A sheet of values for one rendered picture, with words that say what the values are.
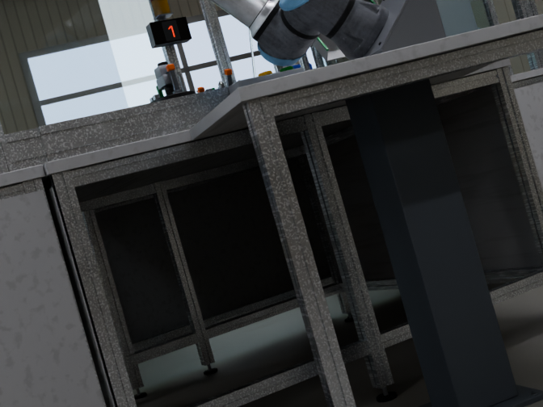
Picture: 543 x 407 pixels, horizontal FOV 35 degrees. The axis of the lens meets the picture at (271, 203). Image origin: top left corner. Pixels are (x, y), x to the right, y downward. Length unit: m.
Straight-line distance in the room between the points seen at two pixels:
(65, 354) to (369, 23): 1.07
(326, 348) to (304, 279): 0.15
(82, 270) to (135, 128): 0.41
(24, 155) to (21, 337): 0.45
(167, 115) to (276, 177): 0.65
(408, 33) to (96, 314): 0.99
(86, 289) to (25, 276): 0.15
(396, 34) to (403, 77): 0.19
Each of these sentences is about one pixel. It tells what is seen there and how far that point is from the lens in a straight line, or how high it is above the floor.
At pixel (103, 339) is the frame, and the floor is 0.41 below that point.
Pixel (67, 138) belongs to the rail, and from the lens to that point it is 2.26.
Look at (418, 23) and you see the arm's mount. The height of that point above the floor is 0.92.
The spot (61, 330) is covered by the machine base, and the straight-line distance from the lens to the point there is 2.15.
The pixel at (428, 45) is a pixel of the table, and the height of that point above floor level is 0.85.
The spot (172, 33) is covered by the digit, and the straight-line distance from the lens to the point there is 2.71.
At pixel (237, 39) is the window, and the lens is 6.49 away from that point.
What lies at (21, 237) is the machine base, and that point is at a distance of 2.14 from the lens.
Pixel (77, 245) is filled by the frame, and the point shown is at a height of 0.65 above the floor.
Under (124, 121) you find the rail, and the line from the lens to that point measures 2.30.
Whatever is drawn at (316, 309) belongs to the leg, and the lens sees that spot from 1.78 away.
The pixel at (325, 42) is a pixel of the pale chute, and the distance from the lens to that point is 2.78.
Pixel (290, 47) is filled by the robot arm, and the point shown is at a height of 0.98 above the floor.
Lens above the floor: 0.62
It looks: level
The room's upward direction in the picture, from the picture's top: 16 degrees counter-clockwise
